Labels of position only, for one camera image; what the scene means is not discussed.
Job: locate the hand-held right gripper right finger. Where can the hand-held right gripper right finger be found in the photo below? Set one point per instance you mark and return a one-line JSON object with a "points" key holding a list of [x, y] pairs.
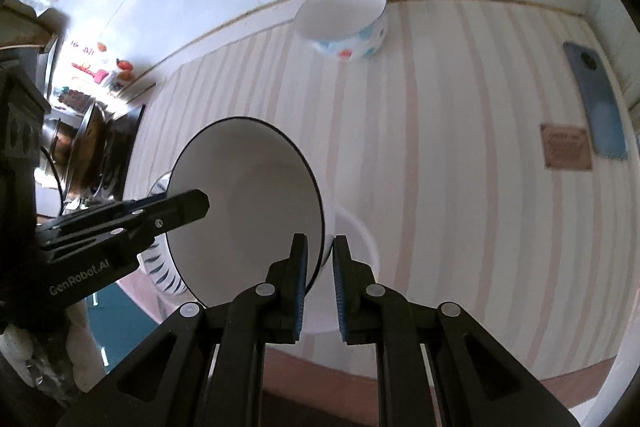
{"points": [[341, 287]]}

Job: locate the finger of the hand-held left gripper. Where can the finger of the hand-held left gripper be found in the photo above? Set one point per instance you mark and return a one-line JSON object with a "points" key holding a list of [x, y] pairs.
{"points": [[170, 209]]}

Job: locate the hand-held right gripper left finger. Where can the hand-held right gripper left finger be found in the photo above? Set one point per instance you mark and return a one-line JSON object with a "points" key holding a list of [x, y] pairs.
{"points": [[300, 287]]}

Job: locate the white bowl with red print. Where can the white bowl with red print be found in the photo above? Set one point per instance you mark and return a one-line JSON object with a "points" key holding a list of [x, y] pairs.
{"points": [[357, 237]]}

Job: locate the white plate with dark strokes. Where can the white plate with dark strokes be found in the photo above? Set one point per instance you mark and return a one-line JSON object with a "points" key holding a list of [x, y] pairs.
{"points": [[160, 272]]}

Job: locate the white bowl with dark rim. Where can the white bowl with dark rim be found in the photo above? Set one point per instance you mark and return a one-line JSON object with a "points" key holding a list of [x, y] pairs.
{"points": [[250, 187]]}

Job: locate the black gas stove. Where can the black gas stove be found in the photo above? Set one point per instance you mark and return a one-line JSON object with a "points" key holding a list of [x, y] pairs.
{"points": [[117, 157]]}

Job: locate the dark wok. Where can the dark wok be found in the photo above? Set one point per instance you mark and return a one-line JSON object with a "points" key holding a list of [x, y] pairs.
{"points": [[85, 147]]}

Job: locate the striped cat-print tablecloth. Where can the striped cat-print tablecloth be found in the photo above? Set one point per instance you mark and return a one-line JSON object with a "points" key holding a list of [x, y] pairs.
{"points": [[450, 207]]}

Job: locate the steel pot with lid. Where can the steel pot with lid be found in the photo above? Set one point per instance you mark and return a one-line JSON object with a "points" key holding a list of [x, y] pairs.
{"points": [[52, 137]]}

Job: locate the white bowl with coloured dots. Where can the white bowl with coloured dots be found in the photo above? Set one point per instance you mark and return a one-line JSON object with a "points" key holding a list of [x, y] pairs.
{"points": [[340, 12]]}

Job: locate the small brown card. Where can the small brown card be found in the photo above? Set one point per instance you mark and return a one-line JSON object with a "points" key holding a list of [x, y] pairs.
{"points": [[567, 147]]}

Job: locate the blue smartphone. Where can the blue smartphone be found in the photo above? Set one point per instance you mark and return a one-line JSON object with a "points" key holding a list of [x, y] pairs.
{"points": [[597, 107]]}

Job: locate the colourful wall stickers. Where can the colourful wall stickers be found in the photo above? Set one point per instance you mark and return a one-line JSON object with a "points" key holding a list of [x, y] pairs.
{"points": [[120, 64]]}

